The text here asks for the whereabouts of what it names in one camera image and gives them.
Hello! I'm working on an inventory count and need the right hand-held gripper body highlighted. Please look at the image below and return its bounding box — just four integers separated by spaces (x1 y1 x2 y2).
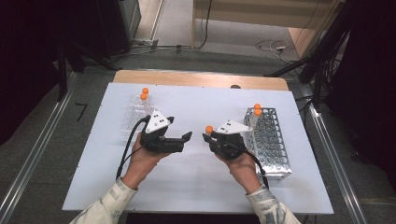
208 119 254 161

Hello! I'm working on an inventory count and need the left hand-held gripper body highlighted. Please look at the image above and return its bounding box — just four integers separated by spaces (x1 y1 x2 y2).
139 109 185 154

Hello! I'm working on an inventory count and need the clear acrylic test tube rack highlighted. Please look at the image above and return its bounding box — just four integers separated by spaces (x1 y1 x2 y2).
120 92 156 141

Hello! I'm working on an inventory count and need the perforated metal test tube rack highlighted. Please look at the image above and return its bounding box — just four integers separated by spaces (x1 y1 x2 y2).
243 106 293 181

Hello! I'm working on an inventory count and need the person's left hand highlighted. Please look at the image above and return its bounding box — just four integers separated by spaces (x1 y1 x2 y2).
120 132 171 189

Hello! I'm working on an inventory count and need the person's right hand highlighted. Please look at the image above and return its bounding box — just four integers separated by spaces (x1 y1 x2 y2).
216 150 262 194

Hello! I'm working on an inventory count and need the light wooden table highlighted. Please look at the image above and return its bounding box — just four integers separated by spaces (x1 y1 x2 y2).
112 69 290 91

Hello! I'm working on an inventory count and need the black metal stand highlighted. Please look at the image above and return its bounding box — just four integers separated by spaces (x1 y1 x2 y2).
264 0 353 105
54 36 122 102

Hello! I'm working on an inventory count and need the black cabinet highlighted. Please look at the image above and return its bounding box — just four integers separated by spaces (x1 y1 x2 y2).
92 0 143 59

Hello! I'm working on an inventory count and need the light wooden cabinet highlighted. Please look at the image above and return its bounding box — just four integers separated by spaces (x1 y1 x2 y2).
191 0 347 59

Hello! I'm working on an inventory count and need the black curtain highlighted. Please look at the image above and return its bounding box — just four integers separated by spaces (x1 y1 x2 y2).
323 0 396 181
0 0 64 147

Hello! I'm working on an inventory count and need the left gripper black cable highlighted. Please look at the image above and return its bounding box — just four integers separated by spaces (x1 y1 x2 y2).
115 115 152 181

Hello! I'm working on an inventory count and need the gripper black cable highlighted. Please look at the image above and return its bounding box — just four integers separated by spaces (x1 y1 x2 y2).
115 115 152 181
244 148 270 190

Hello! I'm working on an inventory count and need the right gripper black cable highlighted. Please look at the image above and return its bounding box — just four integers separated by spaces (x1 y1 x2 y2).
244 148 270 190

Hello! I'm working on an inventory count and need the grey floor cable bundle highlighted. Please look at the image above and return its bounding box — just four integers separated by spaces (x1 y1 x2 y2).
111 38 200 60

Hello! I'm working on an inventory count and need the hanging black cable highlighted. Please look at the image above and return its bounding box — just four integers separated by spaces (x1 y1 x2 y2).
194 0 213 50

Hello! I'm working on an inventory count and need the aluminium floor rail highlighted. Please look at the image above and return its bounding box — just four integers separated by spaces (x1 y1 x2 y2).
300 83 368 224
0 72 78 218

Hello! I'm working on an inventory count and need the white floor cable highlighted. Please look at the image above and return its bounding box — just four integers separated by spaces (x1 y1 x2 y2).
255 38 300 64

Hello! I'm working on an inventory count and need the black cable bundle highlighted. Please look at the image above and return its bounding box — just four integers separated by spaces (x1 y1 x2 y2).
321 29 348 83

